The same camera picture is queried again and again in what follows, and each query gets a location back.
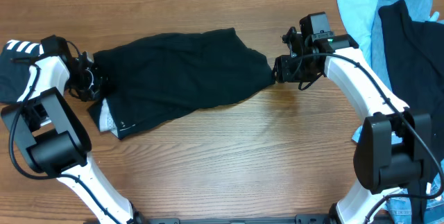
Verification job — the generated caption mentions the black shorts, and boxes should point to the black shorts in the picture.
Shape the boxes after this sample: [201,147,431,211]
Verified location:
[88,28,274,139]

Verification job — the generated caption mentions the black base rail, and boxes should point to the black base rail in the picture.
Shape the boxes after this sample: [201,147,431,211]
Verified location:
[146,214,328,224]

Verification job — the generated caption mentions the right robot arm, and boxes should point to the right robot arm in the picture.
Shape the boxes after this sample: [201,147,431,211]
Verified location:
[273,27,433,223]

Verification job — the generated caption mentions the blue denim jeans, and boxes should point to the blue denim jeans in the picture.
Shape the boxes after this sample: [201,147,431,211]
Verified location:
[370,0,444,224]

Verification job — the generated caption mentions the light blue shirt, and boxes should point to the light blue shirt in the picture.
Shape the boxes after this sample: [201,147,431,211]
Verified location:
[334,0,386,145]

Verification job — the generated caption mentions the folded black shirt white letters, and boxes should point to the folded black shirt white letters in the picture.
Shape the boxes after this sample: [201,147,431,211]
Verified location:
[1,40,43,103]

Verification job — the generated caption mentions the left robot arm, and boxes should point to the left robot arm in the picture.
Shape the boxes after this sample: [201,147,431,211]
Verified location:
[1,53,146,223]

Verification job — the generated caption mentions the black garment in pile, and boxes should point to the black garment in pile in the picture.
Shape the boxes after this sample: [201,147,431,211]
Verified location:
[377,0,444,224]

